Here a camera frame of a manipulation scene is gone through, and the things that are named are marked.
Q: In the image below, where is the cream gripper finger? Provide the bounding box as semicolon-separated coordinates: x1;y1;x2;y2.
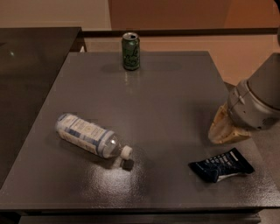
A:
208;103;251;144

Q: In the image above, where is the black side cabinet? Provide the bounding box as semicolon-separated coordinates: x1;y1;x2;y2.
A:
0;27;85;187

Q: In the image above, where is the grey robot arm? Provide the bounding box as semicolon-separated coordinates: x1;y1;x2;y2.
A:
208;52;280;144

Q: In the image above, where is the clear plastic water bottle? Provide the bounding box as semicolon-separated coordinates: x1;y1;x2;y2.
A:
55;113;133;160

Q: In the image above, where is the dark blue rxbar wrapper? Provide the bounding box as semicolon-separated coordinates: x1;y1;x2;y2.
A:
188;148;255;183

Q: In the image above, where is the green soda can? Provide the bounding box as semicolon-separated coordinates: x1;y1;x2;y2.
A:
122;32;140;71

